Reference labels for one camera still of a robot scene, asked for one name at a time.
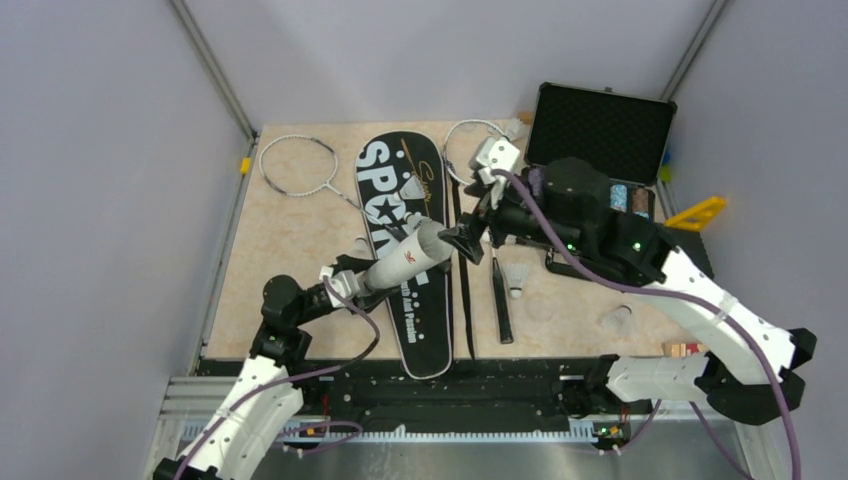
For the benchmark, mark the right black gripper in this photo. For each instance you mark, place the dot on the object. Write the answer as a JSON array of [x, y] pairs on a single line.
[[471, 227]]

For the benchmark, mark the black poker chip case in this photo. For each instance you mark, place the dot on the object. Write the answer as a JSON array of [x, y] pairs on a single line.
[[582, 143]]

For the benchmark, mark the white shuttlecock tube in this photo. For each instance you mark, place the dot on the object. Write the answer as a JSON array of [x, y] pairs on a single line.
[[399, 261]]

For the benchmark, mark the yellow block at corner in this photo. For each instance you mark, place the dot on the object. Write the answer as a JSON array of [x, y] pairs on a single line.
[[665, 174]]

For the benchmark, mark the white badminton racket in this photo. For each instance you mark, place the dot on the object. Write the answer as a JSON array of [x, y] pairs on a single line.
[[299, 166], [498, 282]]

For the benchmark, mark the black racket bag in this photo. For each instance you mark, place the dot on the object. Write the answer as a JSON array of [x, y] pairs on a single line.
[[399, 178]]

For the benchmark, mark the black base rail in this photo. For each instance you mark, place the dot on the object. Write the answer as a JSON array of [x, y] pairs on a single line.
[[542, 399]]

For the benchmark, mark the yellow plastic triangle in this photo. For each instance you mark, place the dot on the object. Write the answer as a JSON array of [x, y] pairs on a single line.
[[697, 217]]

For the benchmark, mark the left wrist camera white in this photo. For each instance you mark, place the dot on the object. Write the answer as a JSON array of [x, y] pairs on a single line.
[[345, 284]]

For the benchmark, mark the translucent tube cap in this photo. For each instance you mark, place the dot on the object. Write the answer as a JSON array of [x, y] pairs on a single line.
[[360, 248], [619, 321]]

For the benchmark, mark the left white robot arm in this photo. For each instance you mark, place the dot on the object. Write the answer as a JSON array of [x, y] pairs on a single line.
[[265, 394]]

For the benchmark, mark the shuttlecock at racket top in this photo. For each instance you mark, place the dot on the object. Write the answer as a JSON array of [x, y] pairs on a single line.
[[515, 129]]

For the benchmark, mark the left white badminton racket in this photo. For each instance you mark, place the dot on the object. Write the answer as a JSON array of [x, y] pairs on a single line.
[[299, 166]]

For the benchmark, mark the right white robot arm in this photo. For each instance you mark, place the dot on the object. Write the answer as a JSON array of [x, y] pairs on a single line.
[[748, 371]]

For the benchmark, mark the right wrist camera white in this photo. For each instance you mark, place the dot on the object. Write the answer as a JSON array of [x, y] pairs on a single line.
[[494, 153]]

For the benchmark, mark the shuttlecock on bag top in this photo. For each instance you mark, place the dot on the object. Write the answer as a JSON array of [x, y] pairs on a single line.
[[414, 189]]

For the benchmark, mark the right white badminton racket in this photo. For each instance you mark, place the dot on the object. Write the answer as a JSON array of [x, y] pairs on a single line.
[[498, 282]]

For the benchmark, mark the shuttlecock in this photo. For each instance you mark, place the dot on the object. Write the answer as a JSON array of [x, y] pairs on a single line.
[[414, 189], [515, 129], [516, 275]]

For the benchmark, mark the translucent tube cap right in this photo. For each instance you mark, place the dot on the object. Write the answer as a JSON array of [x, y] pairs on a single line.
[[619, 321]]

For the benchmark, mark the black perforated plate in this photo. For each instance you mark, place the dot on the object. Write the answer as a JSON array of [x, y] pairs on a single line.
[[692, 244]]

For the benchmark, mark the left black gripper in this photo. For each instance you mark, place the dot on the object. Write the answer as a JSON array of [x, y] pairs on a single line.
[[355, 264]]

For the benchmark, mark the translucent tube cap left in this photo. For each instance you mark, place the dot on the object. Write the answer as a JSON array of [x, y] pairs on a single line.
[[360, 248]]

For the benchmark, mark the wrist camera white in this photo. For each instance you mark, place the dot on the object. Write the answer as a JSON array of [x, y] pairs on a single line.
[[345, 284], [494, 153]]

